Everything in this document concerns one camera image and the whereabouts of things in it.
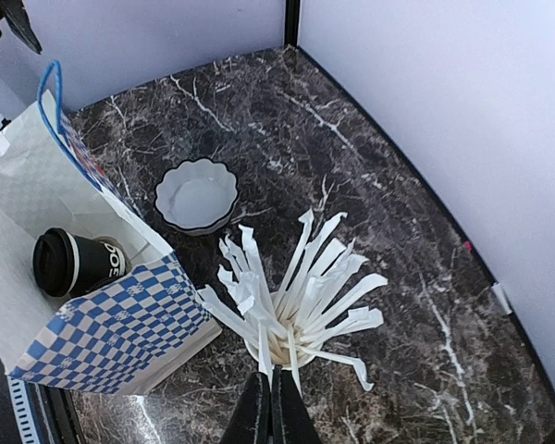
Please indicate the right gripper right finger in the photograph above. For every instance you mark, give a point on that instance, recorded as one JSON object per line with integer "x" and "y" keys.
{"x": 291, "y": 423}

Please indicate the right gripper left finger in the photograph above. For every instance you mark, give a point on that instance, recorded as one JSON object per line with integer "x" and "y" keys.
{"x": 250, "y": 421}

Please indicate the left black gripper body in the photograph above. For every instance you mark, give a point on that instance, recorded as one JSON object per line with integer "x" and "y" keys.
{"x": 15, "y": 30}

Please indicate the checkered paper takeout bag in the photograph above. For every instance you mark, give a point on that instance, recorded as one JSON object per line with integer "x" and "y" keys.
{"x": 91, "y": 298}

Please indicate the brown cardboard cup carrier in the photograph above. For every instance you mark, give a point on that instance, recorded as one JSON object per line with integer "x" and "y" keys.
{"x": 117, "y": 260}

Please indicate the white paper straw cup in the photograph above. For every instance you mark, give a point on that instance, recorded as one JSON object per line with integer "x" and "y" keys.
{"x": 256, "y": 316}

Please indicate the white scalloped bowl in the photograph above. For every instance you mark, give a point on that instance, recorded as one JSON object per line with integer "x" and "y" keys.
{"x": 197, "y": 197}

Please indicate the white slotted cable duct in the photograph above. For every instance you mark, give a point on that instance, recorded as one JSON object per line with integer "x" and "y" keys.
{"x": 28, "y": 430}

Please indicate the black left frame post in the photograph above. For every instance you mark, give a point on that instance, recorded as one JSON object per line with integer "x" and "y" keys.
{"x": 292, "y": 22}

